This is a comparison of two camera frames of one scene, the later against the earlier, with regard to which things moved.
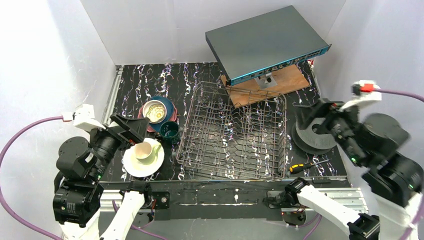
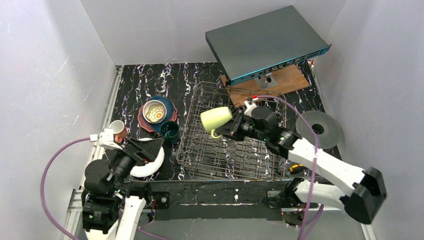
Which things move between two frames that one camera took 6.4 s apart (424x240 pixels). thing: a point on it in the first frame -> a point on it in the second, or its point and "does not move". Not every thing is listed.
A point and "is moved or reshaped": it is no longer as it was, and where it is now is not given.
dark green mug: [169, 132] does not move
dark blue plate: [170, 110] does not move
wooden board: [246, 92] does not move
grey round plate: [310, 142] does not move
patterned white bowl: [155, 111] does not move
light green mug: [145, 152] is moved or reshaped
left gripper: [122, 133] -> [135, 152]
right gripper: [324, 115] -> [236, 124]
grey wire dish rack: [235, 132] does not move
